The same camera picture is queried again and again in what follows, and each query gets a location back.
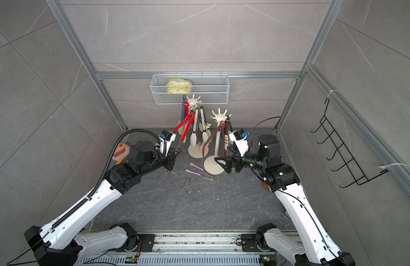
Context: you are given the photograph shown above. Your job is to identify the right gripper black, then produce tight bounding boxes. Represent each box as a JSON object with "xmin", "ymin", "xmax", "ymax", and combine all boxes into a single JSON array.
[{"xmin": 215, "ymin": 143, "xmax": 266, "ymax": 174}]

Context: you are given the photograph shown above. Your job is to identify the cream utensil stand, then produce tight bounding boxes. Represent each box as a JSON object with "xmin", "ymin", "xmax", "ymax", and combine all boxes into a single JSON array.
[
  {"xmin": 187, "ymin": 94, "xmax": 206, "ymax": 158},
  {"xmin": 204, "ymin": 109, "xmax": 230, "ymax": 175}
]

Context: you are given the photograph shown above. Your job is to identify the pink tip small tongs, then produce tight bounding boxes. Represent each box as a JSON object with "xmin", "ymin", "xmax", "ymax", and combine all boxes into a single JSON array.
[{"xmin": 185, "ymin": 162, "xmax": 215, "ymax": 181}]

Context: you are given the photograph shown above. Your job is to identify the red handle steel tongs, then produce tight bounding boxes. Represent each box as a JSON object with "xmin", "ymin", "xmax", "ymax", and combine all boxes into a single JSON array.
[
  {"xmin": 184, "ymin": 102, "xmax": 189, "ymax": 117},
  {"xmin": 172, "ymin": 113, "xmax": 195, "ymax": 148}
]

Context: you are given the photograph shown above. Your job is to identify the wide cream handle tongs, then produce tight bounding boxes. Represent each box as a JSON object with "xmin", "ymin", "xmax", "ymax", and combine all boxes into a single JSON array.
[{"xmin": 200, "ymin": 107, "xmax": 211, "ymax": 144}]

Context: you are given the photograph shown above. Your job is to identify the red silicone tip tongs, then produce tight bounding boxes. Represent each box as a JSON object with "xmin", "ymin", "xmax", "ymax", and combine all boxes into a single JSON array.
[{"xmin": 202, "ymin": 120, "xmax": 229, "ymax": 157}]

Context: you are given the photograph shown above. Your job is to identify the blue handle cream tongs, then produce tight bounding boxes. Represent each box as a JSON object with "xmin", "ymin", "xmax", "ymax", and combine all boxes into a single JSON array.
[{"xmin": 177, "ymin": 95, "xmax": 187, "ymax": 135}]

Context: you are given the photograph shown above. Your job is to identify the black tip steel tongs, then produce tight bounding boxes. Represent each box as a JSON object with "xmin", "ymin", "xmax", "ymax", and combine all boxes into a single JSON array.
[{"xmin": 226, "ymin": 117, "xmax": 233, "ymax": 145}]

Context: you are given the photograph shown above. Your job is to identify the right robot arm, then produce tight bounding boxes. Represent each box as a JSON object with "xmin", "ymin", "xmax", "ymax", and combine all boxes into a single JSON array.
[{"xmin": 215, "ymin": 129, "xmax": 356, "ymax": 266}]

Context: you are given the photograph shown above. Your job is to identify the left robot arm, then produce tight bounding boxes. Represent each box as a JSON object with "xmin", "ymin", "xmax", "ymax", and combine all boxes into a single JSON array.
[{"xmin": 24, "ymin": 129, "xmax": 180, "ymax": 266}]

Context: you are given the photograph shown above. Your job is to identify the orange shark plush toy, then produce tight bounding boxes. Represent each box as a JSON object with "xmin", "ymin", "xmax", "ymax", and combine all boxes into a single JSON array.
[{"xmin": 112, "ymin": 144, "xmax": 130, "ymax": 164}]

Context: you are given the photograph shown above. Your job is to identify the yellow packet in basket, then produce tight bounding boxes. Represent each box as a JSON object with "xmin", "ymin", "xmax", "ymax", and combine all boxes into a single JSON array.
[{"xmin": 166, "ymin": 78, "xmax": 192, "ymax": 95}]

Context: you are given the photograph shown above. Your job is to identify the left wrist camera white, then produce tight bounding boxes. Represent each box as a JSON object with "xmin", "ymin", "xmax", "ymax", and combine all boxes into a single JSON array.
[{"xmin": 158, "ymin": 130, "xmax": 176, "ymax": 157}]

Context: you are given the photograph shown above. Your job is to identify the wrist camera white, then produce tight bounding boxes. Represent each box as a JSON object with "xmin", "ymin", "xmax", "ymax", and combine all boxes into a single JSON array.
[
  {"xmin": 229, "ymin": 129, "xmax": 250, "ymax": 157},
  {"xmin": 158, "ymin": 130, "xmax": 176, "ymax": 157}
]

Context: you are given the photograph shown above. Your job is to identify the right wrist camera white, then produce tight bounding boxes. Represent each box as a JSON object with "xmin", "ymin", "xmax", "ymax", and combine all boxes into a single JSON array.
[{"xmin": 229, "ymin": 129, "xmax": 250, "ymax": 157}]

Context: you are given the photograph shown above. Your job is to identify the white wire mesh basket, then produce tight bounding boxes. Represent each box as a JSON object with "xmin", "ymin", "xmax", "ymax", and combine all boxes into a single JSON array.
[{"xmin": 150, "ymin": 74, "xmax": 230, "ymax": 105}]

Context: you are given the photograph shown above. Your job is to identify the black wall hook rack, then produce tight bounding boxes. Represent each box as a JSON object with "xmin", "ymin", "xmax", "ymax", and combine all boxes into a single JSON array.
[{"xmin": 310, "ymin": 98, "xmax": 389, "ymax": 189}]

